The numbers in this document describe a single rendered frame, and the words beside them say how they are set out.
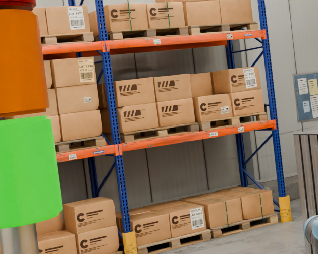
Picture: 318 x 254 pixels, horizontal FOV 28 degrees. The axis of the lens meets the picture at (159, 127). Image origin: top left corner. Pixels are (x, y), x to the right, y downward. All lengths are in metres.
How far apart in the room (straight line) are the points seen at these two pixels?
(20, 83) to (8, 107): 0.01
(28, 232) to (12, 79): 0.08
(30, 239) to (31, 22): 0.11
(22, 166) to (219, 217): 9.28
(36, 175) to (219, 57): 10.80
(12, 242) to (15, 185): 0.04
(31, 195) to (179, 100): 8.83
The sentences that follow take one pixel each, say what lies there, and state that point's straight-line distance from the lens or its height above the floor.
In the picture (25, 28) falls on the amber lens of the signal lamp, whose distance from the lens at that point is 0.33.
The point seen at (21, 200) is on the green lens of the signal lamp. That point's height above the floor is 2.17.
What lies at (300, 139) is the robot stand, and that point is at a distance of 2.20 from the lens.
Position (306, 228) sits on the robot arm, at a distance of 1.68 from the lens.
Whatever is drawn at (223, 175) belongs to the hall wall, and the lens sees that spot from 11.10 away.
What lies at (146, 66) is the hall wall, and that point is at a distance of 10.37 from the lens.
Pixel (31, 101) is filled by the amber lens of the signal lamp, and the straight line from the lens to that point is 0.33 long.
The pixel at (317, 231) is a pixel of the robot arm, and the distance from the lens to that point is 1.56.
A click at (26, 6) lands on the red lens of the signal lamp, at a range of 0.34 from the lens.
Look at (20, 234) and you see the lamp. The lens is 0.34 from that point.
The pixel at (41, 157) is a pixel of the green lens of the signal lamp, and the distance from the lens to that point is 0.33.
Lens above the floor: 2.22
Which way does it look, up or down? 3 degrees down
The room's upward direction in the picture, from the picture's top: 7 degrees counter-clockwise
